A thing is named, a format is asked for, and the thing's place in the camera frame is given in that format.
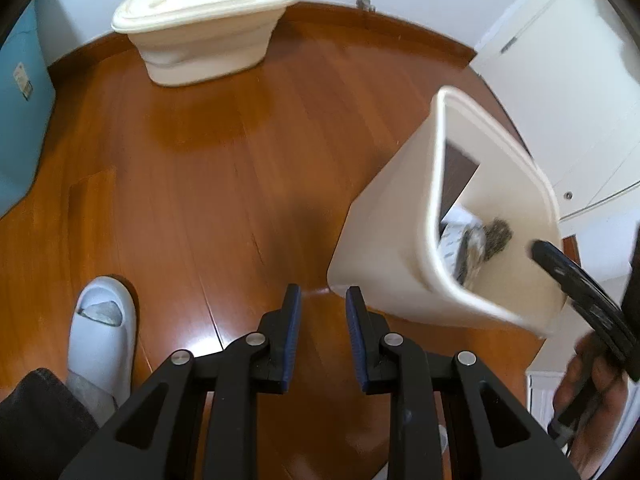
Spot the white ribbed panel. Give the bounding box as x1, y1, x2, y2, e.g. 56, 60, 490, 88
526, 372, 566, 428

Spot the person's right hand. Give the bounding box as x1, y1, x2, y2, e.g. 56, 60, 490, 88
552, 337, 631, 480

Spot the wrappers pile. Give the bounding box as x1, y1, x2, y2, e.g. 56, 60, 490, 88
440, 205, 514, 291

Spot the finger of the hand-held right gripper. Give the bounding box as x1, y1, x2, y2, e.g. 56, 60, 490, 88
530, 240, 640, 381

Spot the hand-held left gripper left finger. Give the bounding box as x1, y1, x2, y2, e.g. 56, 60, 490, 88
60, 284, 303, 480

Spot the teal storage box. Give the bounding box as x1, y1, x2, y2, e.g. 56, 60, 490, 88
0, 0, 57, 218

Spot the white door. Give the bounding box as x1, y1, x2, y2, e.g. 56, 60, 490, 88
470, 0, 640, 221

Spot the beige collapsible bucket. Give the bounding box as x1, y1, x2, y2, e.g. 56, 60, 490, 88
111, 0, 304, 87

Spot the beige plastic waste bin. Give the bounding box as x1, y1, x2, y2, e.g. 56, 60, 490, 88
326, 85, 568, 338

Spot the person's black trouser leg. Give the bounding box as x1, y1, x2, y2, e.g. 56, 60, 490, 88
0, 367, 101, 480

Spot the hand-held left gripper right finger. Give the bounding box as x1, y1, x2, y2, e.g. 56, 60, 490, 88
345, 286, 581, 480

